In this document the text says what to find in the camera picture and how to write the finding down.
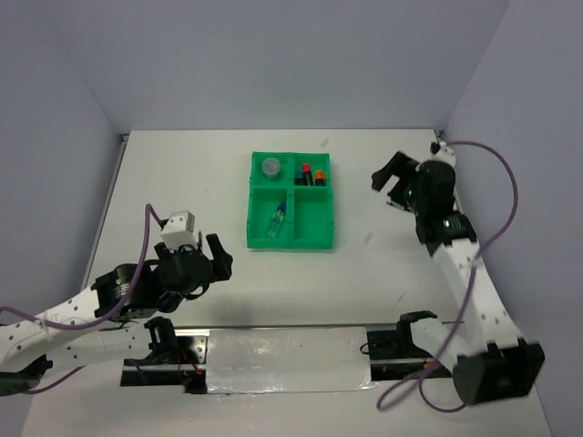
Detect table edge rail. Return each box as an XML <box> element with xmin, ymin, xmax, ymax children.
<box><xmin>434</xmin><ymin>129</ymin><xmax>447</xmax><ymax>152</ymax></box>
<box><xmin>103</xmin><ymin>132</ymin><xmax>130</xmax><ymax>218</ymax></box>

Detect blue pen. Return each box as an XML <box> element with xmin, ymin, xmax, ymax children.
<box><xmin>386</xmin><ymin>200</ymin><xmax>407</xmax><ymax>210</ymax></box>

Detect silver tape panel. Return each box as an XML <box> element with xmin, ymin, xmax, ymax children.
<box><xmin>206</xmin><ymin>327</ymin><xmax>375</xmax><ymax>394</ymax></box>

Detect table left edge rail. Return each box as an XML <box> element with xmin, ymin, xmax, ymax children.
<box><xmin>103</xmin><ymin>132</ymin><xmax>130</xmax><ymax>218</ymax></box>

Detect blue-capped black highlighter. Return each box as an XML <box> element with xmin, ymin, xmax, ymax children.
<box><xmin>295</xmin><ymin>171</ymin><xmax>304</xmax><ymax>186</ymax></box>

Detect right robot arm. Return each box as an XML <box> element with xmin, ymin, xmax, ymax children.
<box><xmin>372</xmin><ymin>152</ymin><xmax>545</xmax><ymax>406</ymax></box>

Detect clear round container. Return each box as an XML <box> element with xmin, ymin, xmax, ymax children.
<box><xmin>261</xmin><ymin>158</ymin><xmax>281</xmax><ymax>180</ymax></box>

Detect green four-compartment tray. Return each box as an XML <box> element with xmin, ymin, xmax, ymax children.
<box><xmin>246</xmin><ymin>151</ymin><xmax>335</xmax><ymax>251</ymax></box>

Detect orange-capped black highlighter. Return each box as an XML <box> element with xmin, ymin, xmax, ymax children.
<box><xmin>314</xmin><ymin>169</ymin><xmax>326</xmax><ymax>187</ymax></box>

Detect clear spray bottle blue cap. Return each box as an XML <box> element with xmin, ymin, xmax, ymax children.
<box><xmin>266</xmin><ymin>201</ymin><xmax>286</xmax><ymax>239</ymax></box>

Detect table right edge rail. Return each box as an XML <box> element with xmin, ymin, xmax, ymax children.
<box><xmin>434</xmin><ymin>129</ymin><xmax>447</xmax><ymax>152</ymax></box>

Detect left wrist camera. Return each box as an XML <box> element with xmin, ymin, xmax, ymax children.
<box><xmin>160</xmin><ymin>210</ymin><xmax>198</xmax><ymax>252</ymax></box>

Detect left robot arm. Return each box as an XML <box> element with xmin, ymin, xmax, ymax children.
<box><xmin>1</xmin><ymin>234</ymin><xmax>233</xmax><ymax>396</ymax></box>

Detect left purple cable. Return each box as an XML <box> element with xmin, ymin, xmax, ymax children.
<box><xmin>0</xmin><ymin>203</ymin><xmax>174</xmax><ymax>395</ymax></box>

